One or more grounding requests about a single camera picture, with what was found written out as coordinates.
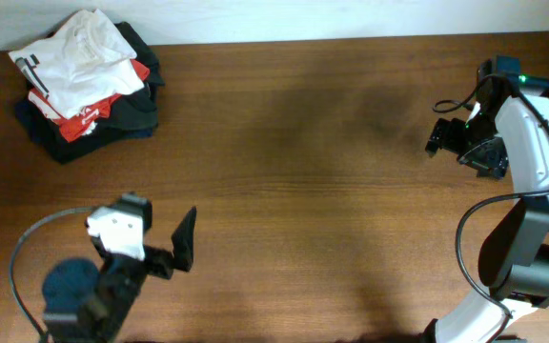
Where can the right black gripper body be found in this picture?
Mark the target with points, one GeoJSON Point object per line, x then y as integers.
{"type": "Point", "coordinates": [478, 142]}

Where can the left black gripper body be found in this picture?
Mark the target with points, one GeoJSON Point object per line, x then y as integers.
{"type": "Point", "coordinates": [153, 257]}

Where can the white robot print t-shirt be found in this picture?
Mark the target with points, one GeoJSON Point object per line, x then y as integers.
{"type": "Point", "coordinates": [85, 61]}

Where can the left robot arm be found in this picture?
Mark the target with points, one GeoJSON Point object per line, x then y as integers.
{"type": "Point", "coordinates": [87, 303]}

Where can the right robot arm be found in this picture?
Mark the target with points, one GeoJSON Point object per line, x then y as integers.
{"type": "Point", "coordinates": [506, 132]}

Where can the black folded garment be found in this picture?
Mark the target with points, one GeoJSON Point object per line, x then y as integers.
{"type": "Point", "coordinates": [42, 132]}

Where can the red printed t-shirt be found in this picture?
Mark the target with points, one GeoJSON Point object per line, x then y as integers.
{"type": "Point", "coordinates": [132, 112]}

